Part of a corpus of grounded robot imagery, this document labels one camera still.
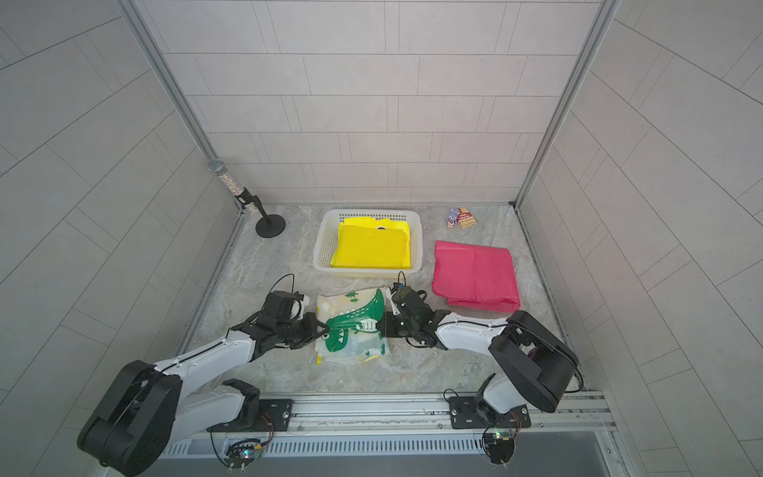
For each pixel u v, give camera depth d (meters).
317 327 0.77
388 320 0.75
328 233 1.02
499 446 0.68
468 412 0.71
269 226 1.08
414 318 0.66
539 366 0.43
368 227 1.05
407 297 0.66
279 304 0.67
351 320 0.84
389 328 0.75
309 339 0.74
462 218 1.11
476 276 0.91
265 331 0.63
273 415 0.70
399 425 0.71
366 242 1.04
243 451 0.65
